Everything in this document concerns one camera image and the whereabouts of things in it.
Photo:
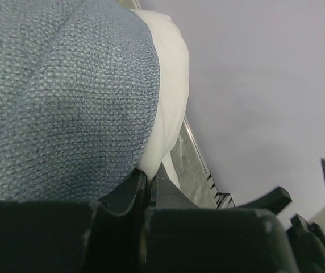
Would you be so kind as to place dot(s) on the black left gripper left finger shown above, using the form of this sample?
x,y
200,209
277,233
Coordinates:
x,y
74,236

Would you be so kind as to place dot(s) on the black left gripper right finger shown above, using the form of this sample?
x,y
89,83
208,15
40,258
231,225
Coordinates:
x,y
181,237

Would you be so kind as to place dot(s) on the grey striped pillowcase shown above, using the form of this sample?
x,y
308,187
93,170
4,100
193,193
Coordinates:
x,y
79,87

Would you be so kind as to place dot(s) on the white pillow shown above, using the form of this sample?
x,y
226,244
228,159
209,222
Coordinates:
x,y
173,56

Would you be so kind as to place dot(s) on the aluminium right side rail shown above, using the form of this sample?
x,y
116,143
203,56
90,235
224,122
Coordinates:
x,y
222,200

